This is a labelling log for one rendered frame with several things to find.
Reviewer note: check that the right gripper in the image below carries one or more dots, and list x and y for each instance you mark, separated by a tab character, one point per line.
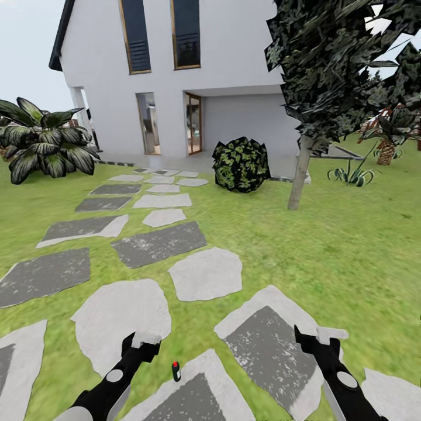
310	345

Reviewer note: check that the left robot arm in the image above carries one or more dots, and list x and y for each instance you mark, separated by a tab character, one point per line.
106	400

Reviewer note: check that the door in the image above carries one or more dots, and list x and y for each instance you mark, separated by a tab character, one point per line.
194	124

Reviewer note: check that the fixed window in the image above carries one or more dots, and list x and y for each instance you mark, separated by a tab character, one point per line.
149	123

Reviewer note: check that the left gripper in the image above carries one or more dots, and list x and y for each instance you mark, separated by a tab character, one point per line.
145	353

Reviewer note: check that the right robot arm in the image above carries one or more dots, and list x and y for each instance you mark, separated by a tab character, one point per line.
342	391

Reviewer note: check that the insectifuge atomizer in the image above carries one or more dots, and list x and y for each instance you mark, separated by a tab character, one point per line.
175	367

